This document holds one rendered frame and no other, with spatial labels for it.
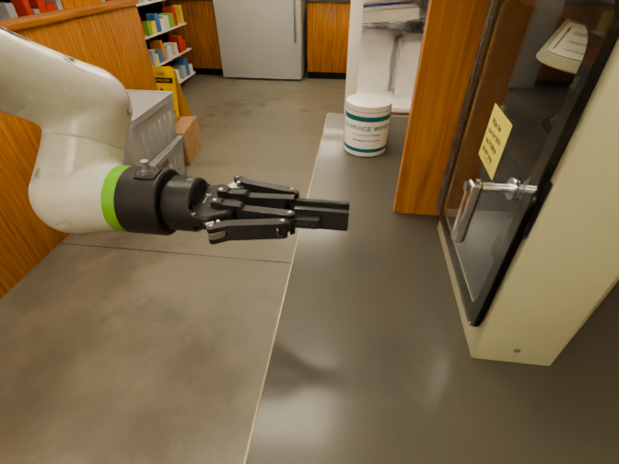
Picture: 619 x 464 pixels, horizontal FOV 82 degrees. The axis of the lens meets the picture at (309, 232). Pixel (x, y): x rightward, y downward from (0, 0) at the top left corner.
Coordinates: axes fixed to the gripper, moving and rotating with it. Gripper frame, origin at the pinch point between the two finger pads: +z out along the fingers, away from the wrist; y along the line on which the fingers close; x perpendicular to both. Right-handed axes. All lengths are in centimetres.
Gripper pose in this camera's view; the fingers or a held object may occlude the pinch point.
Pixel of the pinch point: (321, 214)
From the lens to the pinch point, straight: 46.9
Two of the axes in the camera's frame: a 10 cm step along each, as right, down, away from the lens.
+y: 1.2, -6.4, 7.6
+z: 9.9, 0.8, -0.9
